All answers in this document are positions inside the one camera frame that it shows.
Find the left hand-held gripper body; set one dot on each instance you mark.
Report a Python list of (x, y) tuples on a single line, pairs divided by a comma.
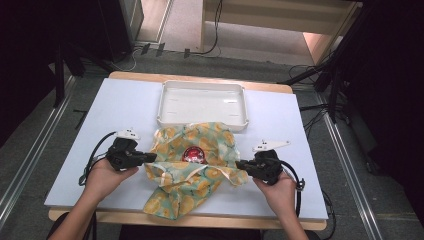
[(123, 153)]

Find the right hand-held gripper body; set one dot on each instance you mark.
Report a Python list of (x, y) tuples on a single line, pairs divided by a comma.
[(266, 166)]

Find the red round can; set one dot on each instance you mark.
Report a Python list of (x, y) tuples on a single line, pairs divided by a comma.
[(194, 155)]

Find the lemon print cloth bag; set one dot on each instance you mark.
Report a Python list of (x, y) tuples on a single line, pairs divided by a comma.
[(186, 190)]

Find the white plastic tray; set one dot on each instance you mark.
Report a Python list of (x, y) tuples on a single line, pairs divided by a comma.
[(203, 101)]

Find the person's right hand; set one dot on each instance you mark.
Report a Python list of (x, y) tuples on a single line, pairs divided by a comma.
[(278, 193)]

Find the person's left hand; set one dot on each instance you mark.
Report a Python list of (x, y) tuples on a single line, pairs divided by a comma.
[(103, 176)]

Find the wooden table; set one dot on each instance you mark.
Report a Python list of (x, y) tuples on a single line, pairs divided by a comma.
[(233, 222)]

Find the black metal stand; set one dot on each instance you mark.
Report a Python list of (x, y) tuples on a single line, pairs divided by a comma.
[(60, 76)]

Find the black tripod stand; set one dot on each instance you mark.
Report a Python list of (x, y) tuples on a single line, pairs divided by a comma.
[(333, 73)]

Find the dark cabinet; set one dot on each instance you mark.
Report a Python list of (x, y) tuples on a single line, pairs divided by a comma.
[(116, 26)]

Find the light wooden desk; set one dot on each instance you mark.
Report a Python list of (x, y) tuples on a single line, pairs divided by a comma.
[(266, 16)]

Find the aluminium floor rail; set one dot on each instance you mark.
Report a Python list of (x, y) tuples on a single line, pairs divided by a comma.
[(36, 140), (350, 173)]

